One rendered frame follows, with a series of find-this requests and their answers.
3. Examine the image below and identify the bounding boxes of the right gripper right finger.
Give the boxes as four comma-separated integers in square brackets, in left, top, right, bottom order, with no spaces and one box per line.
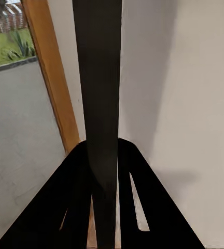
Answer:
[118,138,205,249]

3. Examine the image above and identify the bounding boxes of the poster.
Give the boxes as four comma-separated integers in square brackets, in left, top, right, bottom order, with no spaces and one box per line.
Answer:
[72,0,122,249]

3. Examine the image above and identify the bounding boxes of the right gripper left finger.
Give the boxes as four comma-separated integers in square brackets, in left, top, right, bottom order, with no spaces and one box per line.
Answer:
[0,141,92,249]

